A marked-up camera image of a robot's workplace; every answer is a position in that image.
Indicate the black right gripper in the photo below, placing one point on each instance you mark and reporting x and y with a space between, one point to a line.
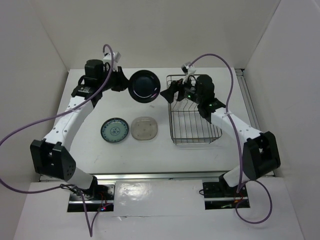
175 86

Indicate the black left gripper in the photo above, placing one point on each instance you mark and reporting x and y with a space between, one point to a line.
122 82

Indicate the black glossy round plate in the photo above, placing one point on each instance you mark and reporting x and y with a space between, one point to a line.
144 86

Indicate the blue floral ceramic plate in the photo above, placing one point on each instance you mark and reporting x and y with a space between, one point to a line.
114 130

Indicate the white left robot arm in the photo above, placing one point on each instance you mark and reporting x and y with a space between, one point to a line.
51 156

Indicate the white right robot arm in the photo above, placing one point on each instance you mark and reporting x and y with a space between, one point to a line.
259 154

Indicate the smoky grey glass plate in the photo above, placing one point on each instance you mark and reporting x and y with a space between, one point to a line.
144 128

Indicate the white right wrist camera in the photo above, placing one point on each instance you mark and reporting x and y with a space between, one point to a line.
189 70

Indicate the grey wire dish rack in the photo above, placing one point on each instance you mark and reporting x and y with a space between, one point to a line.
187 124

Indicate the aluminium right side rail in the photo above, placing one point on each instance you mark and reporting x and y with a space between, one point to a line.
247 98

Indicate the aluminium rail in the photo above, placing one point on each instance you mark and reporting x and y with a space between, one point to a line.
247 98
155 176

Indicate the aluminium front rail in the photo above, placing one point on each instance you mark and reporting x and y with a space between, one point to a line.
155 176

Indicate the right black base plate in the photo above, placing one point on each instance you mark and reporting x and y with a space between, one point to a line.
221 197

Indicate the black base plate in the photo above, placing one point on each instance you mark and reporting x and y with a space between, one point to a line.
221 197
103 200

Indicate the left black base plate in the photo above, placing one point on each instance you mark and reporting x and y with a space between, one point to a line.
103 200

